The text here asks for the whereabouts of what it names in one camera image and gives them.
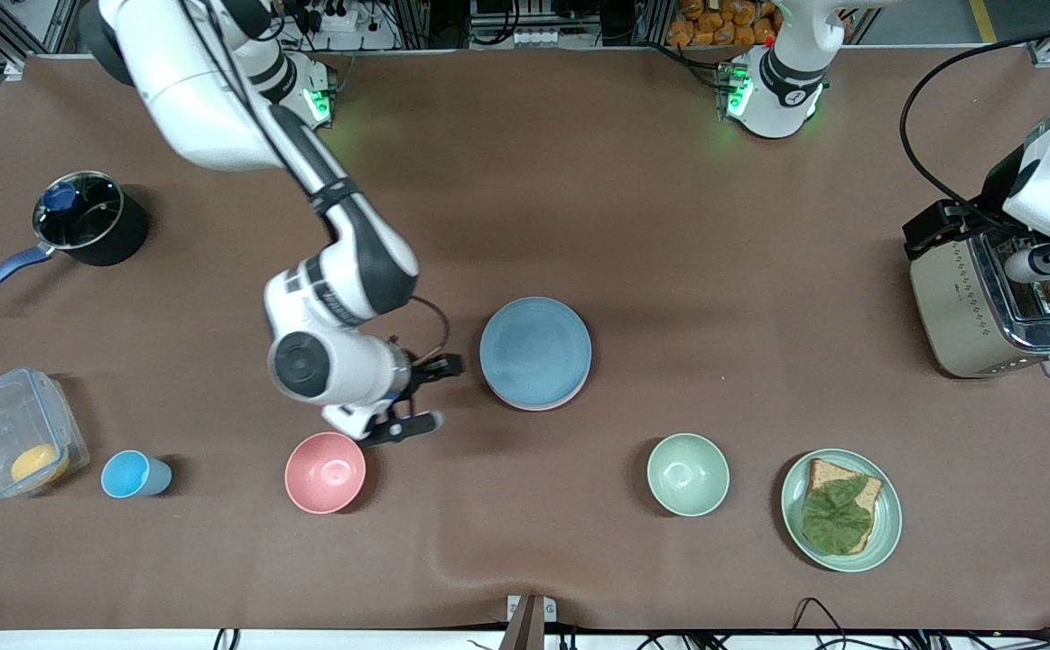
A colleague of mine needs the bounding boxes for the blue plate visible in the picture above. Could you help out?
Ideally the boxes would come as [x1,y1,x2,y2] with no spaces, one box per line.
[479,297,593,407]

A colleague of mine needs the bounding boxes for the pink plate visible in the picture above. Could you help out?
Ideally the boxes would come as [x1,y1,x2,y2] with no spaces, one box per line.
[487,384,587,413]

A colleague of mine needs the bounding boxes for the beige chrome toaster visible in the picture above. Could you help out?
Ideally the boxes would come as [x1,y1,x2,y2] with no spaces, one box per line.
[909,227,1050,379]

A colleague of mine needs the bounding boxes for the pink bowl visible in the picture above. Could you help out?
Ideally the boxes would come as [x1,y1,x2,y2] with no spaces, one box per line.
[284,432,367,515]

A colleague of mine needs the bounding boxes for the brown bread slice with crust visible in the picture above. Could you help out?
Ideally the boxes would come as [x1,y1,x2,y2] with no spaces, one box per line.
[804,458,885,554]

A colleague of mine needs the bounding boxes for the green bowl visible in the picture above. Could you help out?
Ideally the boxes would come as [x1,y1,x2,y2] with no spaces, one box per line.
[646,433,730,517]

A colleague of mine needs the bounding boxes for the bag of orange snacks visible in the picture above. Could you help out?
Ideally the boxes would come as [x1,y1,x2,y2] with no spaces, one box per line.
[665,0,780,48]

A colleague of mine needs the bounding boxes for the blue cup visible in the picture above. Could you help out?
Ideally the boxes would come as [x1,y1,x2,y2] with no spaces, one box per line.
[100,450,173,499]

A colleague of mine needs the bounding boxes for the green lettuce leaf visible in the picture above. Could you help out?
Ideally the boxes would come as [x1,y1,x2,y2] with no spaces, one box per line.
[801,477,875,555]

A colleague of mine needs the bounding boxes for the green plate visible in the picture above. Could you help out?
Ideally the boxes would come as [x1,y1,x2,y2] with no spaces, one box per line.
[780,449,903,573]

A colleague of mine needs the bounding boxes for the white multi-socket strip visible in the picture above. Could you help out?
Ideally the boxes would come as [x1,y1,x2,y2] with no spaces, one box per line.
[487,25,563,48]

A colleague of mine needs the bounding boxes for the white power strip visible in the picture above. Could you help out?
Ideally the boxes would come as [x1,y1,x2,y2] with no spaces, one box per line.
[294,0,361,33]

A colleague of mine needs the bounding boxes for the orange round food item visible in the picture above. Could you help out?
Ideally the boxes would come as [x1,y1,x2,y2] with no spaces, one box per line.
[10,443,70,486]

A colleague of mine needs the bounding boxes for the clear plastic container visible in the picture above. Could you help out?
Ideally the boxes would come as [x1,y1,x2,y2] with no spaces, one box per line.
[0,367,91,500]

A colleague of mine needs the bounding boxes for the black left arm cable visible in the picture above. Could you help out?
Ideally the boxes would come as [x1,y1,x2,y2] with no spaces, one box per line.
[900,27,1050,218]

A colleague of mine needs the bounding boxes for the metal table bracket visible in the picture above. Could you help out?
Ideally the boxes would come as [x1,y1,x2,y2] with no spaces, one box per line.
[499,593,558,650]

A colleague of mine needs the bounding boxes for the black pot with blue handle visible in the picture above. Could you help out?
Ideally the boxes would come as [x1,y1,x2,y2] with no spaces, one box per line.
[0,171,150,311]

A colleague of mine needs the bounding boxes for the black looped floor cable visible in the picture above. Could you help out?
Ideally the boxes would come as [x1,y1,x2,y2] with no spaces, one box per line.
[791,596,860,650]

